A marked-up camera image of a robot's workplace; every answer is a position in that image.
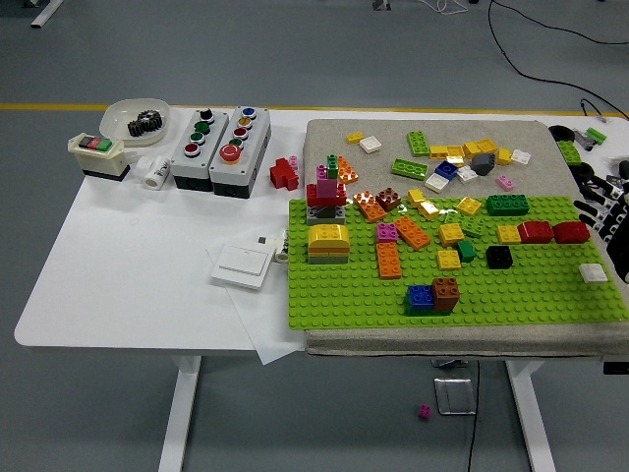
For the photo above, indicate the black table control panel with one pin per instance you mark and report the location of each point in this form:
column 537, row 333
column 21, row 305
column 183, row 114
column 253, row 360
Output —
column 616, row 368

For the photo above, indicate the yellow rounded brick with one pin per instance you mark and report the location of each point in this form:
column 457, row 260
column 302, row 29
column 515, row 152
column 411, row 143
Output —
column 328, row 234

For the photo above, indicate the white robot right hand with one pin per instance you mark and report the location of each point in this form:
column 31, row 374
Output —
column 614, row 221

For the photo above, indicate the brown square brick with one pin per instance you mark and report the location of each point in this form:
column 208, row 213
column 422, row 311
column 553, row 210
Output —
column 446, row 292
column 388, row 199

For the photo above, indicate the lime green baseplate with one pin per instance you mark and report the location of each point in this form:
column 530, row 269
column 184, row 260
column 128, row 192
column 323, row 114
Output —
column 344, row 295

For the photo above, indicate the white paper sheet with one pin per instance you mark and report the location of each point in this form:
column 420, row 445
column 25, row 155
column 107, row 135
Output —
column 265, row 339

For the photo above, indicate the grey flat brick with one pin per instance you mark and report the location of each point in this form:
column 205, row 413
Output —
column 328, row 258

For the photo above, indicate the yellow square brick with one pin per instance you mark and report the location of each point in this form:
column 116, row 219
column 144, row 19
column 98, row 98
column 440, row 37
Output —
column 469, row 206
column 451, row 234
column 448, row 259
column 508, row 234

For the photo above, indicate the black metal gear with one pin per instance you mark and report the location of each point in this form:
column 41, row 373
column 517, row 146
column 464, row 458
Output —
column 137, row 128
column 153, row 120

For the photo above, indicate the white wall switch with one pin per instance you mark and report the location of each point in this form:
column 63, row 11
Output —
column 243, row 265

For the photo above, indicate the white desk foot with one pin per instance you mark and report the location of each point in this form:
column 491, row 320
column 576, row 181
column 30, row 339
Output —
column 46, row 12

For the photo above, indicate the cream switch box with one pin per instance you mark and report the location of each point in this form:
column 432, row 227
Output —
column 98, row 157

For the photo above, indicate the blue square brick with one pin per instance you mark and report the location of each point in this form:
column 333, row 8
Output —
column 446, row 170
column 420, row 297

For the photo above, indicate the white printed pipe fitting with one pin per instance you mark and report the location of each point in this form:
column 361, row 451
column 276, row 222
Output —
column 283, row 246

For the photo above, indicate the grey four-button box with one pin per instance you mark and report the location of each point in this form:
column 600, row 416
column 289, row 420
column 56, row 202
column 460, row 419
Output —
column 184, row 167

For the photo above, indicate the grey sloped brick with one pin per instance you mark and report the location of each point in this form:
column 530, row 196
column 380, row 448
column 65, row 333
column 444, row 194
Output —
column 484, row 163

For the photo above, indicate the grey arch brick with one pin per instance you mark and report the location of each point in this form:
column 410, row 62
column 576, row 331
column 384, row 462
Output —
column 314, row 216

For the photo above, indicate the red wide brick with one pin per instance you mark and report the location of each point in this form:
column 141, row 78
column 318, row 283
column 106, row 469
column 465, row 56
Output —
column 314, row 195

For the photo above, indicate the white bowl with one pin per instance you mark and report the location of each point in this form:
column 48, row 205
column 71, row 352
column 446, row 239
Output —
column 118, row 115

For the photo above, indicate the white table leg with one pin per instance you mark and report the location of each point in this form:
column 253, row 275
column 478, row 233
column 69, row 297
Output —
column 179, row 413
column 528, row 413

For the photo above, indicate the orange long brick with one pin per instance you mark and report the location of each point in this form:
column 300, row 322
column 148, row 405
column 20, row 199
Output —
column 369, row 205
column 389, row 260
column 348, row 172
column 412, row 232

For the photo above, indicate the white square tile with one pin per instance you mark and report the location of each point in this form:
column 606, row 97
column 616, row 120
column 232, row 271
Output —
column 436, row 182
column 521, row 156
column 467, row 174
column 370, row 144
column 593, row 273

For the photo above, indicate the orange thin plate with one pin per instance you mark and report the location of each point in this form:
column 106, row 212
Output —
column 328, row 249

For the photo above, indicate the metal floor socket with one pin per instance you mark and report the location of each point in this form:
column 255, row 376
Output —
column 454, row 395

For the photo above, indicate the grey emergency-stop button box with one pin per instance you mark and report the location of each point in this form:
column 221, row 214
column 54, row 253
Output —
column 255, row 142

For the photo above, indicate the magenta square brick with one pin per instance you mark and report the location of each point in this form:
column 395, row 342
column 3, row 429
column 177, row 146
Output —
column 425, row 412

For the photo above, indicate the pink tall brick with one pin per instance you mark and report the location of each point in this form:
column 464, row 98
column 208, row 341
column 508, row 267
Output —
column 326, row 188

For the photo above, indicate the black caster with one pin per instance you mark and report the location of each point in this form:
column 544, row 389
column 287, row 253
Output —
column 381, row 4

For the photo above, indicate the small lime brick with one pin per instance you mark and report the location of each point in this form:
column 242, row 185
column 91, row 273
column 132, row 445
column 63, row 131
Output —
column 596, row 134

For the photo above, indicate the pink square brick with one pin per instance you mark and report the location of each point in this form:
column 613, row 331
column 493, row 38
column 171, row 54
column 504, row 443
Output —
column 387, row 232

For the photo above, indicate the small pink brick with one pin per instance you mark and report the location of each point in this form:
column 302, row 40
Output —
column 322, row 171
column 293, row 161
column 505, row 182

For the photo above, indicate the red cross-shaped brick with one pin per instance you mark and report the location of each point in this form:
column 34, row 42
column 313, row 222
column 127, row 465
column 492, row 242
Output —
column 282, row 173

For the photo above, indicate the small metal part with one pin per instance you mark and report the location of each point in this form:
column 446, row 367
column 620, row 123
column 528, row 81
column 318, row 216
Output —
column 582, row 138

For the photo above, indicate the dark green long brick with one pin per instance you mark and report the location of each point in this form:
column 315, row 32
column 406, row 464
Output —
column 417, row 312
column 507, row 204

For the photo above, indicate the small green tall brick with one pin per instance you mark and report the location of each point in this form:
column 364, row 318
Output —
column 332, row 167
column 467, row 251

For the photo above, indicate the lime long brick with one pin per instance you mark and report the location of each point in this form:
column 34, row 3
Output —
column 569, row 151
column 469, row 225
column 409, row 168
column 418, row 143

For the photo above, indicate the white pipe tee fitting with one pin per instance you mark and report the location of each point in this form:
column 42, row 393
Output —
column 157, row 172

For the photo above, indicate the black brick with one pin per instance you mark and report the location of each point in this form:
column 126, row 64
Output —
column 499, row 256

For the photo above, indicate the small yellow brick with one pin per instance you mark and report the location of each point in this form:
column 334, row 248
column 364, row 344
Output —
column 355, row 137
column 454, row 159

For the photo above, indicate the grey-brown mat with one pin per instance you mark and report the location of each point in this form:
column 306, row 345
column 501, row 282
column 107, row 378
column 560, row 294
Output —
column 324, row 137

